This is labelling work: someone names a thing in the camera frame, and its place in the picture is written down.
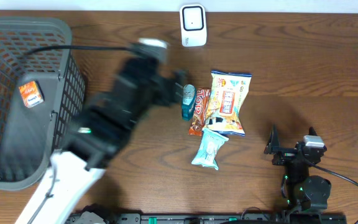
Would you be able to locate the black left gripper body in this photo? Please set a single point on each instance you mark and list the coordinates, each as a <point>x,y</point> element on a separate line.
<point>158,95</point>

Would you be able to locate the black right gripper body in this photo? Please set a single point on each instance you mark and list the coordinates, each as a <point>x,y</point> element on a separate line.
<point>284,156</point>

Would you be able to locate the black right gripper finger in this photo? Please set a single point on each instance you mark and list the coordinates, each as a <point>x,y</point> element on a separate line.
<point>312,132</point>
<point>273,144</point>

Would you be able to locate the teal mouthwash bottle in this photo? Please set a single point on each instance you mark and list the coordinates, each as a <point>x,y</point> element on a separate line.
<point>188,102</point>

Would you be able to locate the red chocolate bar wrapper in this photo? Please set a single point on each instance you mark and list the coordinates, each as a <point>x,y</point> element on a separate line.
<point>199,114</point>

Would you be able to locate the light teal snack packet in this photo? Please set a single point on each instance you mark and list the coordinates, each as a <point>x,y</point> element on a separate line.
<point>210,144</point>

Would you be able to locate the yellow snack bag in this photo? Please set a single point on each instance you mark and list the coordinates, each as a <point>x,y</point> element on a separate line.
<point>228,92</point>

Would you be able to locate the orange small box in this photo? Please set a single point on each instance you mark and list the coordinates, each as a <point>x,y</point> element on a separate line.
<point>31,94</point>

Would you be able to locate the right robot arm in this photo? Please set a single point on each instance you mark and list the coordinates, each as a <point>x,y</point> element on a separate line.
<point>303,192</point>

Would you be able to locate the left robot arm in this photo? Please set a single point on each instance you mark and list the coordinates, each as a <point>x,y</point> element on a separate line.
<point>97,134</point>

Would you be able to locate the white barcode scanner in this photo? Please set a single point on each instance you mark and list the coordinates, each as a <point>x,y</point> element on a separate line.
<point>193,25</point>

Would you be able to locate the gray plastic basket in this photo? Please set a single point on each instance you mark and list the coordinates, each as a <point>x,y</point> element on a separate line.
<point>35,49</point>

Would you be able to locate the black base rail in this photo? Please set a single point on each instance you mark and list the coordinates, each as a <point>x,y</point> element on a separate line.
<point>135,218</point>

